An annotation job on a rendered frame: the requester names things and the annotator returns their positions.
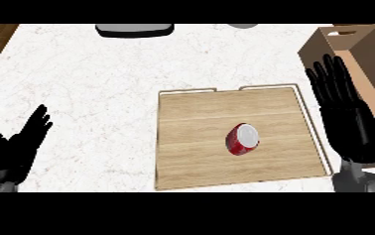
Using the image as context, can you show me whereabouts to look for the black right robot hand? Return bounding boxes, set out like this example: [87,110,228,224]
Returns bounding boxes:
[304,54,375,165]

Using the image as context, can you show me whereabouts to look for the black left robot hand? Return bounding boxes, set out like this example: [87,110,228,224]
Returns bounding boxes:
[0,104,54,185]

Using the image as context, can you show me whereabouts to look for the cardboard box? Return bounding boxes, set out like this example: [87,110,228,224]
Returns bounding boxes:
[296,24,375,109]

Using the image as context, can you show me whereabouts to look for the red can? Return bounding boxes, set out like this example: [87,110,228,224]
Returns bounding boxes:
[224,122,262,157]

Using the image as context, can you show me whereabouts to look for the wooden tray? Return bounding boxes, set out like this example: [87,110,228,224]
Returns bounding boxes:
[153,83,335,191]

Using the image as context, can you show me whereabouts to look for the brown wooden panel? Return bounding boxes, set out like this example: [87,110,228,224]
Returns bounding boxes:
[0,24,20,53]

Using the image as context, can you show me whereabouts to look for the grey round object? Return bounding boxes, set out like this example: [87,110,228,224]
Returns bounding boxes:
[227,24,261,30]

